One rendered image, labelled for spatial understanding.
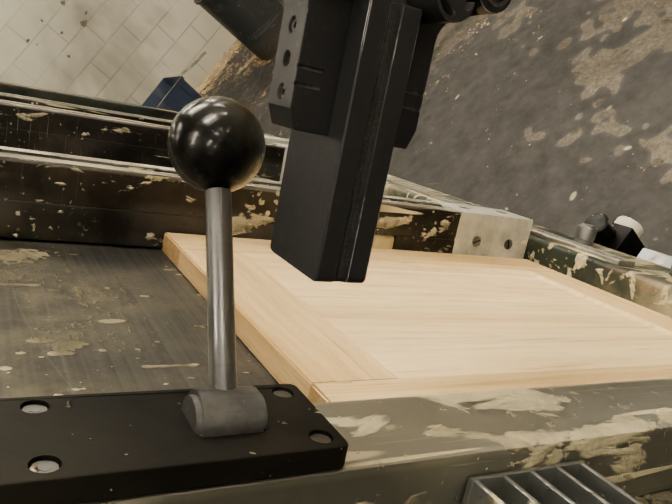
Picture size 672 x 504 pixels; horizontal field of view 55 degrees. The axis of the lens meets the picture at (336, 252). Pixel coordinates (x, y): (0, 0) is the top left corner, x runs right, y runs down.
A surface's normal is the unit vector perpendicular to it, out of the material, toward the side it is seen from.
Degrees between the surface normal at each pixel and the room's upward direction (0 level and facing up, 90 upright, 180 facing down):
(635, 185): 0
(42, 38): 90
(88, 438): 58
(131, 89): 90
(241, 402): 64
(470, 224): 90
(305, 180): 32
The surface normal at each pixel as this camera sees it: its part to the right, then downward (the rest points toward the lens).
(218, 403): 0.42, -0.64
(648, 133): -0.62, -0.56
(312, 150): -0.86, -0.06
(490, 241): 0.47, 0.29
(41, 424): 0.19, -0.96
